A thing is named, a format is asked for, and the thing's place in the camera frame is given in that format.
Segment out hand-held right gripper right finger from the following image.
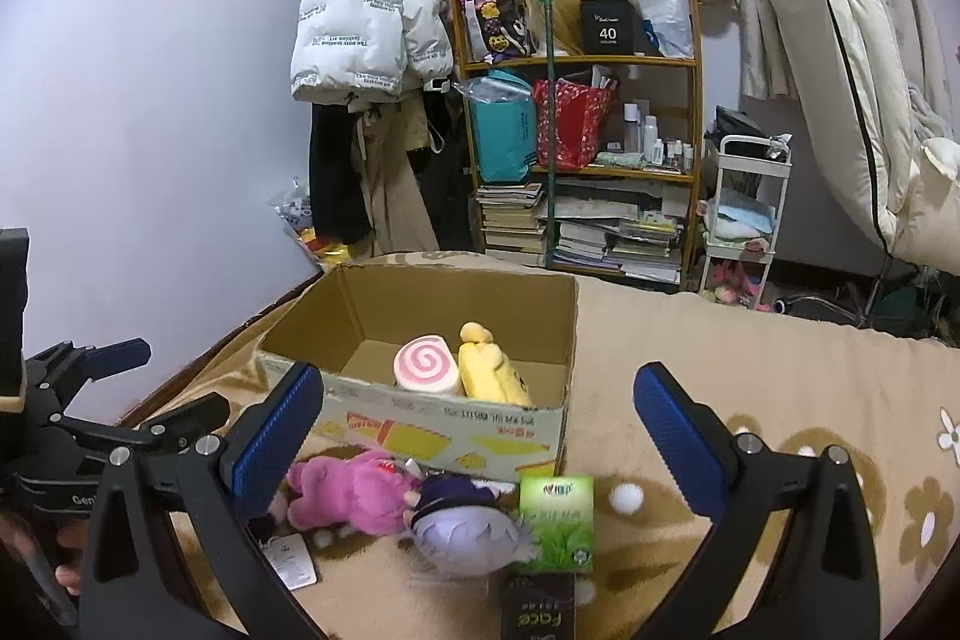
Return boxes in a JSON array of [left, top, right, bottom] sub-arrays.
[[632, 361, 882, 640]]

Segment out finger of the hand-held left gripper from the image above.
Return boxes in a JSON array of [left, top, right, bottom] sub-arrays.
[[22, 338, 152, 402], [45, 394, 231, 461]]

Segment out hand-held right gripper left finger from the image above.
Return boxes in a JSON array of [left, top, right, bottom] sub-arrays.
[[79, 361, 325, 640]]

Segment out pink plush toy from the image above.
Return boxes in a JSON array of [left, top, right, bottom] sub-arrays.
[[274, 449, 421, 536]]

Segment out green tissue pack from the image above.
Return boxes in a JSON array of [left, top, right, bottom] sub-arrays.
[[517, 475, 597, 573]]

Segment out printed cardboard box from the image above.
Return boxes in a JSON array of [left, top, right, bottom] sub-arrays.
[[256, 263, 580, 482]]

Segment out purple-haired plush doll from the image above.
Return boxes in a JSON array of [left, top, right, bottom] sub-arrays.
[[405, 471, 541, 570]]

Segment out black tissue pack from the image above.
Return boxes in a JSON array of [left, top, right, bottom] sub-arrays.
[[499, 572, 577, 640]]

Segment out person's left hand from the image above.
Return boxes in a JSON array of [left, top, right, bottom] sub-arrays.
[[54, 520, 85, 600]]

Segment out beige flower printed blanket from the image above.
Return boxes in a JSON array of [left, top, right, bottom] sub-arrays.
[[120, 250, 960, 640]]

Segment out white paper tag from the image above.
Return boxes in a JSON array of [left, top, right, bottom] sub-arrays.
[[262, 531, 320, 592]]

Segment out pink swirl roll plush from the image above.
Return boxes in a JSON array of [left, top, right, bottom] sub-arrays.
[[394, 334, 467, 397]]

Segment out yellow plush toy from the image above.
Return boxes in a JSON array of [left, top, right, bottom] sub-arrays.
[[457, 321, 535, 408]]

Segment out pile of books and papers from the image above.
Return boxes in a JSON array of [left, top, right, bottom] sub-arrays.
[[551, 179, 687, 285]]

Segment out colourful plastic bags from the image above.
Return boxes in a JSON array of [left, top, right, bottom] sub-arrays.
[[270, 179, 353, 270]]

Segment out blue cloth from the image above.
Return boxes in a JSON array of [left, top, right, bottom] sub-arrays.
[[705, 194, 773, 236]]

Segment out stack of books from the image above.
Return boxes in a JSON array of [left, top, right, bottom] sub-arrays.
[[474, 182, 547, 257]]

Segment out black hanging garment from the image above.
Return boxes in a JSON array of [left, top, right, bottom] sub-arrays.
[[309, 100, 374, 245]]

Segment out beige hanging trousers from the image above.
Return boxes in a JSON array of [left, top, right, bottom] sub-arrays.
[[360, 92, 441, 255]]

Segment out white trolley cart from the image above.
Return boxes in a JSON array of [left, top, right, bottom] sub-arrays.
[[699, 134, 792, 311]]

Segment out row of cosmetic bottles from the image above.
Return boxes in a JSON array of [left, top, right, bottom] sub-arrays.
[[621, 100, 695, 169]]

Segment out green pole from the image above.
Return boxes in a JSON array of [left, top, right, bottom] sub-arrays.
[[536, 0, 561, 270]]

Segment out red gift bag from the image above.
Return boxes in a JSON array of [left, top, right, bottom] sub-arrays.
[[534, 77, 617, 170]]

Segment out teal bag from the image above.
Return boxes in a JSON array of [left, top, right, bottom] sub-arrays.
[[469, 70, 539, 184]]

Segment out wooden shelf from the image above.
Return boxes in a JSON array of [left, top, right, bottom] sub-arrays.
[[450, 0, 706, 292]]

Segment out black box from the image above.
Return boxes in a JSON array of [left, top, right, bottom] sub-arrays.
[[579, 0, 650, 58]]

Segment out white plastic bag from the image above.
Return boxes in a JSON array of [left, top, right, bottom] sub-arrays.
[[626, 0, 695, 58]]

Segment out yellow wig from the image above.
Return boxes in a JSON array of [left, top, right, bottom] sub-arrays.
[[525, 0, 593, 58]]

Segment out white puffy jacket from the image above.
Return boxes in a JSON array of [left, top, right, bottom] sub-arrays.
[[754, 0, 960, 274]]

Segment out patterned black bag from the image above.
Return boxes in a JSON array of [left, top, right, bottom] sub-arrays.
[[456, 0, 537, 64]]

